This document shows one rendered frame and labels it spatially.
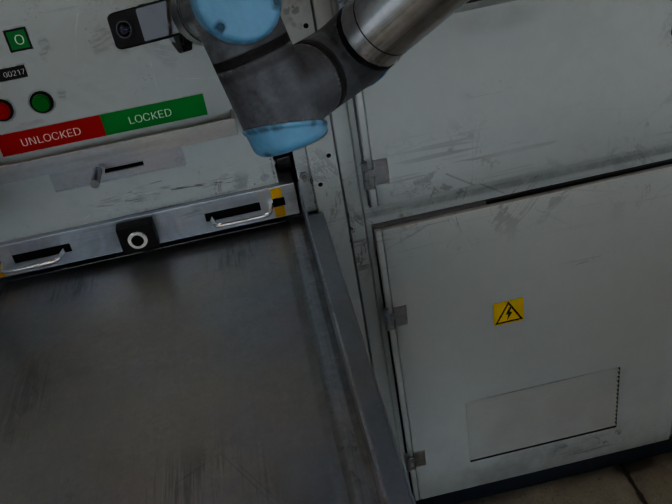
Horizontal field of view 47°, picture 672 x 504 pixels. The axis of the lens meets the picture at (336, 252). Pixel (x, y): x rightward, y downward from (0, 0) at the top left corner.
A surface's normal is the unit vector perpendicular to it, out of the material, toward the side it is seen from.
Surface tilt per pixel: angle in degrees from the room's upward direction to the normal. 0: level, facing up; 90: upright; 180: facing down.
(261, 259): 0
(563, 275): 90
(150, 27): 75
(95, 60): 90
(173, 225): 90
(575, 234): 90
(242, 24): 70
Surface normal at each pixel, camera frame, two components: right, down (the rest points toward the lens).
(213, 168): 0.17, 0.52
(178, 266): -0.15, -0.83
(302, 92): 0.74, -0.06
